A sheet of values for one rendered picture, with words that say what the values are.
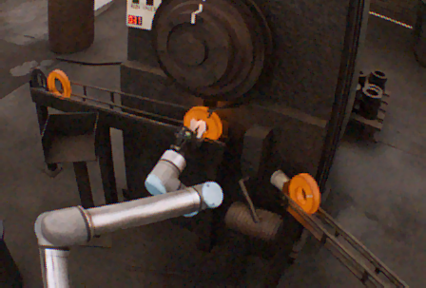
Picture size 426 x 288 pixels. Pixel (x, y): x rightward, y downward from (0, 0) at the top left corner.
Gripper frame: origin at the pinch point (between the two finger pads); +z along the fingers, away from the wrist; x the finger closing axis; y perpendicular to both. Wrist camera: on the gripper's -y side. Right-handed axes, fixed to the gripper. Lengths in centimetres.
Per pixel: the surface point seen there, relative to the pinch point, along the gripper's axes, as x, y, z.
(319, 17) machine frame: -38, 47, 28
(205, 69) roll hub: -5.6, 32.0, -1.3
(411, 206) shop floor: -120, -99, 63
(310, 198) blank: -53, 5, -19
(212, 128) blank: -5.1, 0.5, -1.0
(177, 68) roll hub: 5.3, 30.1, -2.8
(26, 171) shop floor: 126, -66, -39
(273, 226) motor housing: -42, -16, -24
